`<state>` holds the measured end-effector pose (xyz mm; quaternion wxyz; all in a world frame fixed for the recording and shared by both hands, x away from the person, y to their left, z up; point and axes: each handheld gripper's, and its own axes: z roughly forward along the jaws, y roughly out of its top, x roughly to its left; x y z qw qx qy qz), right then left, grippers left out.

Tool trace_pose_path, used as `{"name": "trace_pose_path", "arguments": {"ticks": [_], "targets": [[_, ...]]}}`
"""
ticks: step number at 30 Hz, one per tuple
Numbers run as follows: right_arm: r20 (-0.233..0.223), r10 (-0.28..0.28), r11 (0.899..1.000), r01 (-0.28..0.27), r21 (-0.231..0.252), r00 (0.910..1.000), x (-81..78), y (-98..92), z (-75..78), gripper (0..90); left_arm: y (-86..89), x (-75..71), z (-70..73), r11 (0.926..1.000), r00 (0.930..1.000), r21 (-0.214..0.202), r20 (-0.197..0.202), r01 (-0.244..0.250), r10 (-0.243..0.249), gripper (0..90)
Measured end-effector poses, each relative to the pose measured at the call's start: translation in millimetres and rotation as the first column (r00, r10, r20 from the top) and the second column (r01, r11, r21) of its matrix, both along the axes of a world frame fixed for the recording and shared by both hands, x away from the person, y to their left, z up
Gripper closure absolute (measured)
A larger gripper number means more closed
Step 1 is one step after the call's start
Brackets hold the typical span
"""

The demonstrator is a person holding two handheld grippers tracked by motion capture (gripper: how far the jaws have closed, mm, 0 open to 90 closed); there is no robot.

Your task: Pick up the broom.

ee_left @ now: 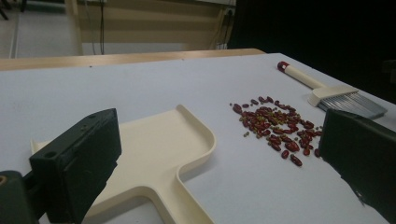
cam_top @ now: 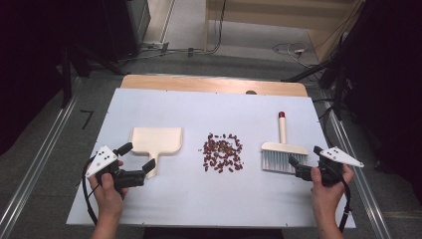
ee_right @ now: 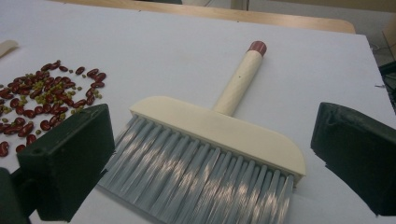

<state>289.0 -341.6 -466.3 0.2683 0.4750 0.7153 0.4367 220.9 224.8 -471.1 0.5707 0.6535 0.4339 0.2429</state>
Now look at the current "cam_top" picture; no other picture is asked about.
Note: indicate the cream brush with red cap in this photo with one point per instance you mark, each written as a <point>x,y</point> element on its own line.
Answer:
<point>282,152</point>

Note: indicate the person's left hand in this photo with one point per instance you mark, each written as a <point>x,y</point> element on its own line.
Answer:
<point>107,195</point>

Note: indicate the pile of red beans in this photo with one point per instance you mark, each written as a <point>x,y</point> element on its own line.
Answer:
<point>222,153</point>

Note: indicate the black cabinet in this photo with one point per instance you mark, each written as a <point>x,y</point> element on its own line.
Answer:
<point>126,26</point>

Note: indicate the cream plastic dustpan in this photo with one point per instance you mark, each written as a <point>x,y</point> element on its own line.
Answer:
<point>156,141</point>

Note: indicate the dark round table grommet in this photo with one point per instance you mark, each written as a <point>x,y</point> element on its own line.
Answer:
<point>251,92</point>

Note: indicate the metal floor rail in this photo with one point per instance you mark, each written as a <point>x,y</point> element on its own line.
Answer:
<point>36,166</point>
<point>361,186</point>

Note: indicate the person's right hand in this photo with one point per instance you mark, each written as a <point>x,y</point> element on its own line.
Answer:
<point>326,199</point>

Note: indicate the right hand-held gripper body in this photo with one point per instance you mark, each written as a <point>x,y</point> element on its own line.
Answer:
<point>335,156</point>

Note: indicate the white board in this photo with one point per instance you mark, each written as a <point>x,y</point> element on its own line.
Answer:
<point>205,195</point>

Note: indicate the light wooden shelf unit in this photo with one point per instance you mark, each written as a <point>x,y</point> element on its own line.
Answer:
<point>282,20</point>

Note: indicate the black metal stand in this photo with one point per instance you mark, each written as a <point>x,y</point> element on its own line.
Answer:
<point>338,76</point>

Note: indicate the wooden table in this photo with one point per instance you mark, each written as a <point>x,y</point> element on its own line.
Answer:
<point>199,83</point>

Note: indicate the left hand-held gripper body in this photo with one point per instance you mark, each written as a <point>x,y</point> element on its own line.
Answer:
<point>102,161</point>

